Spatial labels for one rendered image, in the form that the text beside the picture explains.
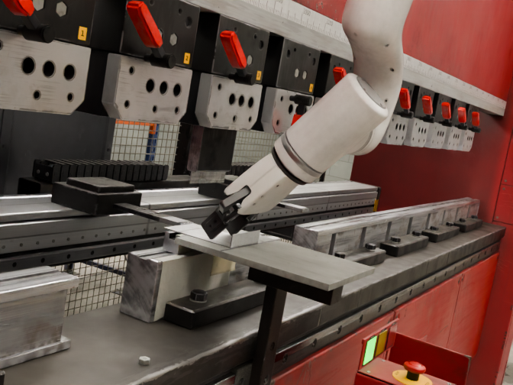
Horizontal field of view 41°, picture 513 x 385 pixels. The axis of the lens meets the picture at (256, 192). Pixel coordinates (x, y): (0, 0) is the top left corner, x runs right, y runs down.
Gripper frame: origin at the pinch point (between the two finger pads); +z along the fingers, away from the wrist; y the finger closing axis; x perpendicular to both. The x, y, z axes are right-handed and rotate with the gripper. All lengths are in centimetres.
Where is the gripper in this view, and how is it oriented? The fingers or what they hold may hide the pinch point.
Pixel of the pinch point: (224, 224)
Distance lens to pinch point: 109.8
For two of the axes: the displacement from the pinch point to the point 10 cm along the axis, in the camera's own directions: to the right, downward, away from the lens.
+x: 5.4, 7.9, -2.8
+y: -4.9, 0.3, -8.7
